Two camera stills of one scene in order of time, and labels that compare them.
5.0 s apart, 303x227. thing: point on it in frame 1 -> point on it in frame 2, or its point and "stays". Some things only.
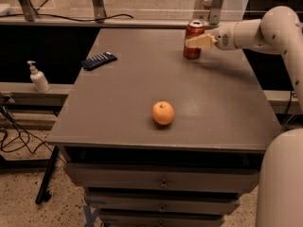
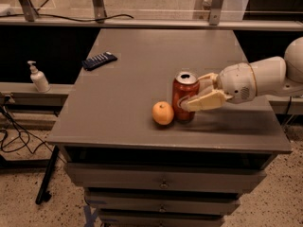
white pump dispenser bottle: (39, 78) stays
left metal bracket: (26, 4) stays
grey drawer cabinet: (155, 139) stays
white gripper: (224, 37) -> (237, 81)
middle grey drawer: (163, 203) stays
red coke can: (194, 28) -> (185, 83)
